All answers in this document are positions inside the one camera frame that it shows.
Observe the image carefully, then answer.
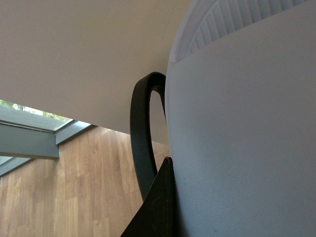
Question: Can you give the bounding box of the black metal shoe rack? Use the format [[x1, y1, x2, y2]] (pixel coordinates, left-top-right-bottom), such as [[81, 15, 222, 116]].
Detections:
[[130, 72, 166, 199]]

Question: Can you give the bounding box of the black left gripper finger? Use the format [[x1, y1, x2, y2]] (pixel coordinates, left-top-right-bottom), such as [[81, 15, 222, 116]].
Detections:
[[121, 157, 188, 237]]

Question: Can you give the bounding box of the light blue slipper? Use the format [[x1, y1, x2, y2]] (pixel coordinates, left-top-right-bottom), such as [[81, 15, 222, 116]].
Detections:
[[165, 0, 316, 237]]

